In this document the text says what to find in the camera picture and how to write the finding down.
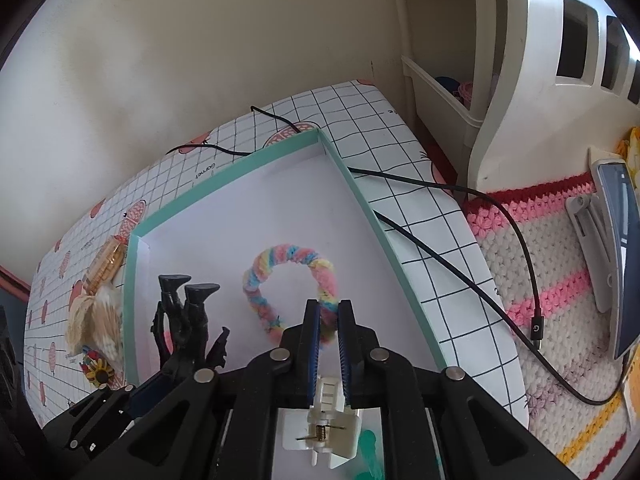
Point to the cream claw hair clip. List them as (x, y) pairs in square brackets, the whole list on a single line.
[(330, 435)]

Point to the cream lace scrunchie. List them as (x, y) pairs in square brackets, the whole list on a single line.
[(95, 320)]

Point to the teal cardboard box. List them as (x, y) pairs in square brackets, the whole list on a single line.
[(250, 200)]

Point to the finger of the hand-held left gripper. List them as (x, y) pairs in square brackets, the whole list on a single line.
[(150, 392)]

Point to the pink white crochet mat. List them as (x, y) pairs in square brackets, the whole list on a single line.
[(550, 260)]

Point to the yellow plush toy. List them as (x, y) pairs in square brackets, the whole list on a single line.
[(632, 147)]

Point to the white shelf unit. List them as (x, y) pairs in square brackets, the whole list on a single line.
[(525, 60)]

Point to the yellow rice cracker packet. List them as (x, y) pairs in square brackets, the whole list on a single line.
[(105, 265)]

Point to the dark cabinet with pink edge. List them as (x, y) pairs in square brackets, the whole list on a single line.
[(15, 280)]

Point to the white phone stand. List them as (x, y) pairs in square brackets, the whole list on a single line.
[(590, 230)]

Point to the dark blue object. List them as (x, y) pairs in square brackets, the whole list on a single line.
[(447, 85)]

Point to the black skeleton hand hair clip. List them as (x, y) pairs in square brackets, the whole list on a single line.
[(192, 320)]

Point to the teal plastic hair clip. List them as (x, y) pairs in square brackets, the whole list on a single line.
[(367, 447)]

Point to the yellow sunflower hair clip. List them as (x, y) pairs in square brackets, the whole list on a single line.
[(101, 374)]

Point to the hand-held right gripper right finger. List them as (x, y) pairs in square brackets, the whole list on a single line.
[(345, 355)]

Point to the white storage bin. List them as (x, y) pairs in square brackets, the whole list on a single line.
[(440, 105)]

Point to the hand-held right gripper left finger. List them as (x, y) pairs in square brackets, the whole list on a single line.
[(312, 345)]

